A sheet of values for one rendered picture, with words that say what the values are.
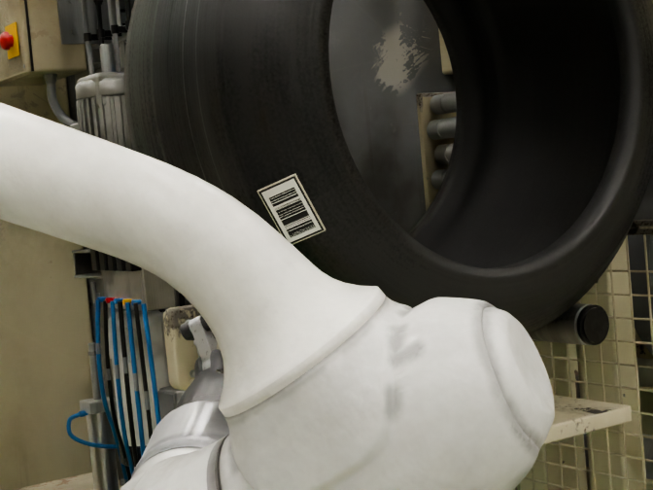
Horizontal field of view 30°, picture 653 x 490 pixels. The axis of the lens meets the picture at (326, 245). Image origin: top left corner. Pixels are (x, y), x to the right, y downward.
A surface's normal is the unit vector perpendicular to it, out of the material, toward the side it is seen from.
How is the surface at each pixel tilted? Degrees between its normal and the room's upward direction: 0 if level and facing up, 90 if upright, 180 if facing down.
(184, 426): 23
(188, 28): 78
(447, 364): 60
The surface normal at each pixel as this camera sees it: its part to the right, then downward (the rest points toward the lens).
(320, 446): -0.29, 0.15
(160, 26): -0.83, -0.13
